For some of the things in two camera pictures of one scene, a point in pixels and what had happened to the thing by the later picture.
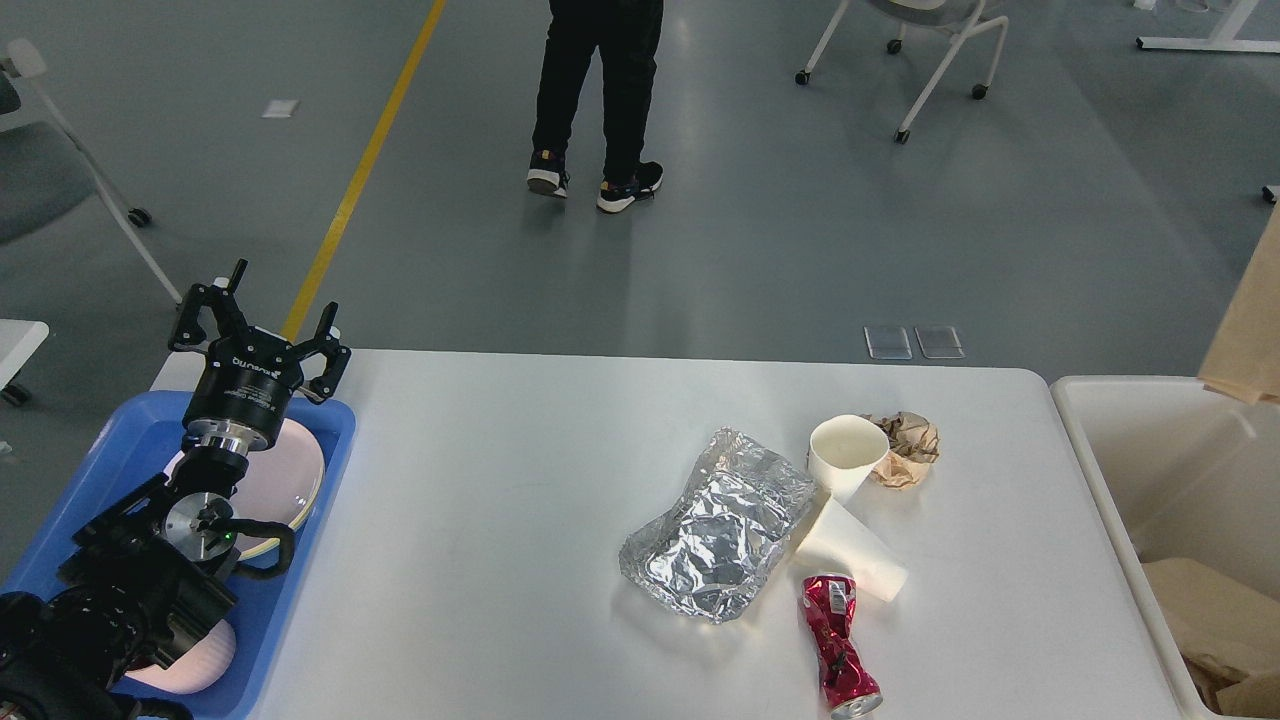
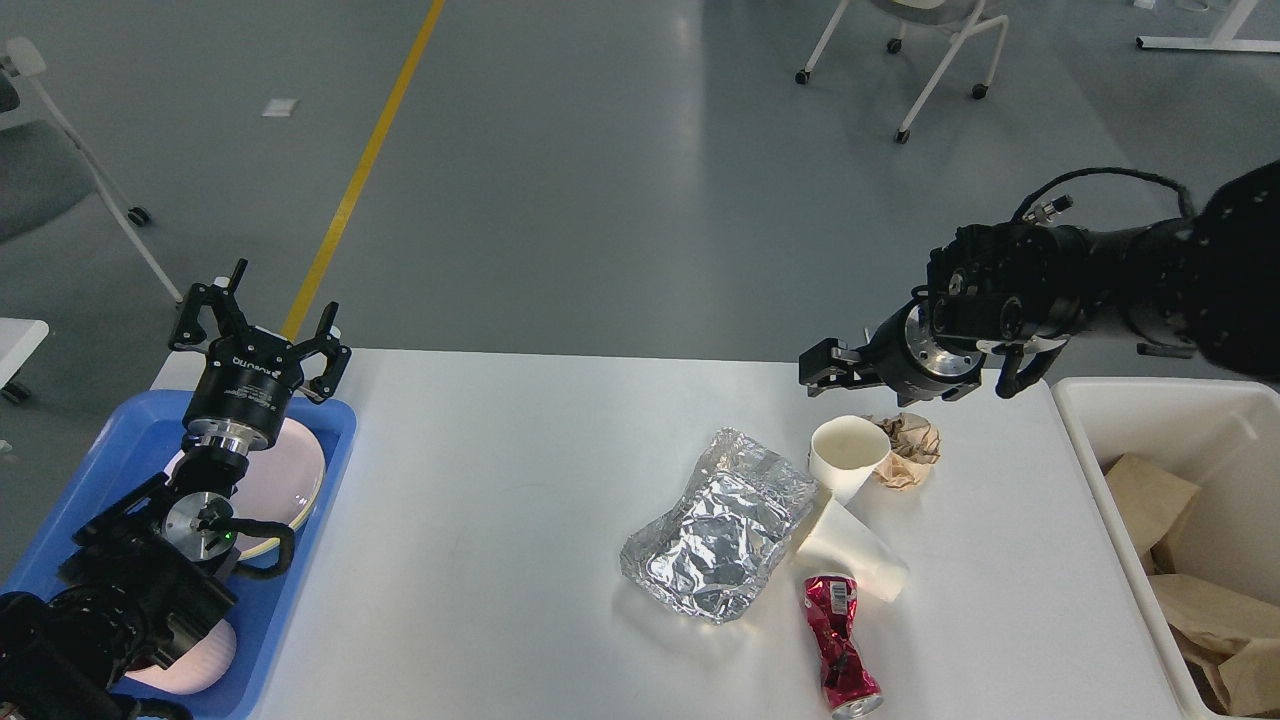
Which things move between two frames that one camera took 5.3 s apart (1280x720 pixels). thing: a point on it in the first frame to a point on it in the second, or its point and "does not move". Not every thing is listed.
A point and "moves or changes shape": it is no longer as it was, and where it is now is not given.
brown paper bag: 1244,363 moves or changes shape
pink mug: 199,668 does not move
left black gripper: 241,398 does not move
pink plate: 282,483 does not move
